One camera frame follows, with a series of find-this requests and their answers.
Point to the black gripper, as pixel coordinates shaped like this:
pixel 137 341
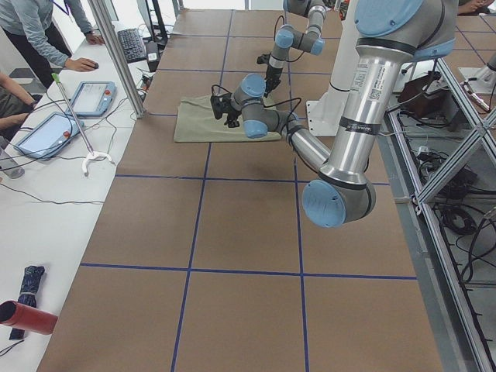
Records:
pixel 232 115
pixel 273 76

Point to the olive green long-sleeve shirt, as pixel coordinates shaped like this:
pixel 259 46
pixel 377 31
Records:
pixel 197 124

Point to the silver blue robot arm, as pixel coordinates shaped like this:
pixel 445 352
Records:
pixel 390 34
pixel 300 31

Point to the black computer keyboard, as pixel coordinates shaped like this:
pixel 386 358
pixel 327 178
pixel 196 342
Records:
pixel 132 44

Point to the upper blue teach pendant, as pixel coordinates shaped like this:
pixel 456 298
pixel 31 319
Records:
pixel 93 99

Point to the blue teach pendant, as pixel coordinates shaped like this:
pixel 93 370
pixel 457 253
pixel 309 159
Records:
pixel 49 137
pixel 93 99

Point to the lower blue teach pendant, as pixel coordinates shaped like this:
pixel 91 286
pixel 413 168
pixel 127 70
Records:
pixel 49 137

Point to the white grabber reaching tool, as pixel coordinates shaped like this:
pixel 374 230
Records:
pixel 92 154

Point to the seated person at left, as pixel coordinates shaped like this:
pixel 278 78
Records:
pixel 16 104

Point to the standing person grey shirt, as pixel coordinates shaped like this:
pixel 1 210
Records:
pixel 29 27

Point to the dark blue folded umbrella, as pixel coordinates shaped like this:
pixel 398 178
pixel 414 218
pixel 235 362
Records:
pixel 27 293

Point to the red cylindrical bottle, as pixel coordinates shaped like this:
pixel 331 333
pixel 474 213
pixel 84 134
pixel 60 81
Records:
pixel 20 316

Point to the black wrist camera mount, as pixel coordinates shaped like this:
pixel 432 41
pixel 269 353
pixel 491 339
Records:
pixel 220 105
pixel 264 59

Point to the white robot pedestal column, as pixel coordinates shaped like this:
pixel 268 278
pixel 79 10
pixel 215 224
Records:
pixel 324 115

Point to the aluminium frame post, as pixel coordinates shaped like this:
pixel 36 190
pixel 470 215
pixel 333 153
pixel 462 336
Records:
pixel 117 56

